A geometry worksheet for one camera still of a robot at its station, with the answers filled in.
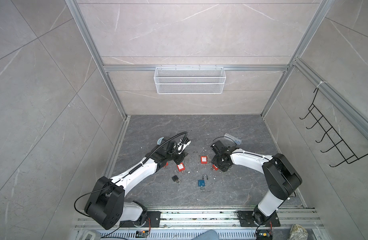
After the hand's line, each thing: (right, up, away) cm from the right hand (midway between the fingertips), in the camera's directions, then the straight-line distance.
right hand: (214, 162), depth 94 cm
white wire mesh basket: (-16, +55, +7) cm, 58 cm away
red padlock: (-21, -2, -4) cm, 22 cm away
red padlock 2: (-7, +2, -1) cm, 7 cm away
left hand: (-19, +11, -9) cm, 23 cm away
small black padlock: (-25, -8, -6) cm, 27 cm away
